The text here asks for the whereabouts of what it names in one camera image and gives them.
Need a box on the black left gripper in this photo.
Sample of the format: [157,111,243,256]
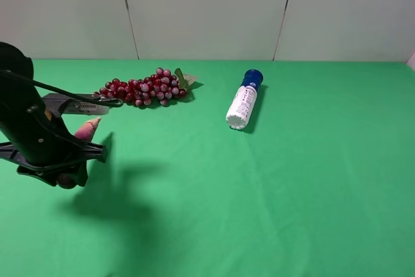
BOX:
[0,42,108,187]

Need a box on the purple eggplant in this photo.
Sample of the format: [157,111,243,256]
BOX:
[57,117,101,189]

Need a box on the red grape bunch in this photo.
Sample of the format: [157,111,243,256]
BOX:
[93,67,198,108]

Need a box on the white bottle blue cap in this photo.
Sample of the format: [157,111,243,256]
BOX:
[226,69,263,130]

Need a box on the green tablecloth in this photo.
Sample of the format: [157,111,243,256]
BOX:
[1,60,414,276]

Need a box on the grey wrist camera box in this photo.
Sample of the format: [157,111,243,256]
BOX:
[42,93,110,115]

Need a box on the black cable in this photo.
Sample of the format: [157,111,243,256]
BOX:
[0,69,125,108]

